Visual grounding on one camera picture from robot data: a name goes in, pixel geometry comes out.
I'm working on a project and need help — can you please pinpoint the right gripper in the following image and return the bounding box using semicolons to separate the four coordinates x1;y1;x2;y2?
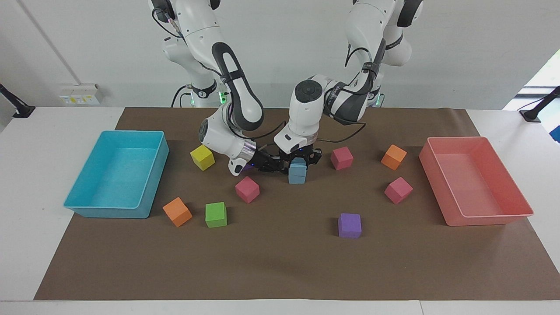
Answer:
253;148;287;173

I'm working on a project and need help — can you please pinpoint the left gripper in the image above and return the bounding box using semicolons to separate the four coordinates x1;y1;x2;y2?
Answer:
281;147;323;171

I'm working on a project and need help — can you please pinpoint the pink foam block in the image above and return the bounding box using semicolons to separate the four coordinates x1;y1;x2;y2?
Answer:
234;176;260;204
330;146;354;171
384;176;414;205

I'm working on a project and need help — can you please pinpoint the yellow foam block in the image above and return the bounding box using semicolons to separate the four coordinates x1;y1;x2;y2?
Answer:
190;145;216;172

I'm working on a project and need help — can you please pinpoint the green foam block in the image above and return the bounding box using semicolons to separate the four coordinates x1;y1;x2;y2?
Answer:
205;201;228;229

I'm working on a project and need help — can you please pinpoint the orange foam block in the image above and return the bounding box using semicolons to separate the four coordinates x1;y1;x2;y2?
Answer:
380;144;408;171
162;196;193;228

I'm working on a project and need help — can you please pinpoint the blue plastic bin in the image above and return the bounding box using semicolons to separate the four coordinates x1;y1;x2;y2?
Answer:
63;130;170;219

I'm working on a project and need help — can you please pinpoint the pink plastic bin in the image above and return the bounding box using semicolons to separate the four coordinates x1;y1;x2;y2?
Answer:
418;136;535;227

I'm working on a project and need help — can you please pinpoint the black stand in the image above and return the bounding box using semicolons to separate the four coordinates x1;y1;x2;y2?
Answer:
0;83;36;119
519;85;560;123

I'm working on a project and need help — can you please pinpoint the black cable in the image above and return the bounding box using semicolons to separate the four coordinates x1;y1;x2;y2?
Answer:
316;122;367;144
249;121;287;152
170;84;193;109

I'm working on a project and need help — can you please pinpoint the white wall socket box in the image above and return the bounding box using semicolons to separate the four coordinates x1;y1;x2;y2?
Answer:
59;83;102;106

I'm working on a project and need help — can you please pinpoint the white wall cable duct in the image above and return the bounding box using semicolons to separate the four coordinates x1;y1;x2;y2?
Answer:
17;0;83;86

